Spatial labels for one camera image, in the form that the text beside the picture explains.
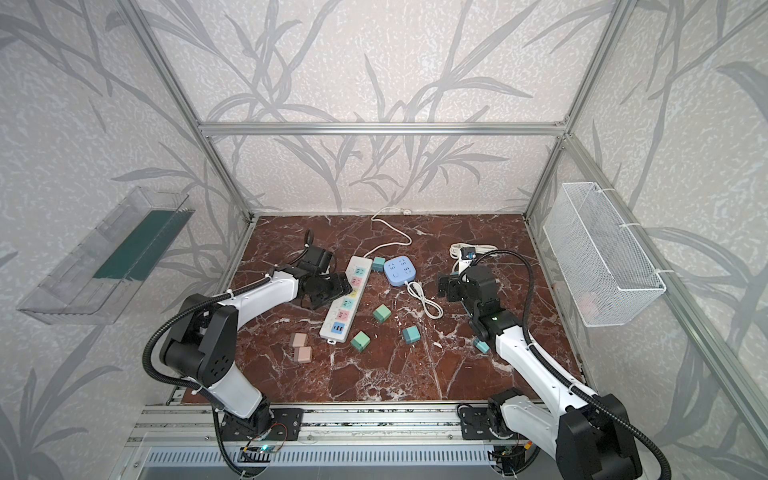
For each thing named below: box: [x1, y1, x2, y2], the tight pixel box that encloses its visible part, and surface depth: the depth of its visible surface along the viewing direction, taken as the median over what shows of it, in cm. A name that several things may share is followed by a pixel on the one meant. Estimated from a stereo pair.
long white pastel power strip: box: [319, 255, 373, 345], surface depth 93 cm
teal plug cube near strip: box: [372, 256, 386, 272], surface depth 104 cm
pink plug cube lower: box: [294, 346, 312, 364], surface depth 86 cm
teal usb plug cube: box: [402, 326, 421, 345], surface depth 88 cm
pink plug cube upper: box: [290, 333, 307, 348], surface depth 88 cm
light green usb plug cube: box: [350, 330, 371, 353], surface depth 88 cm
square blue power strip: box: [384, 255, 417, 287], surface depth 104 cm
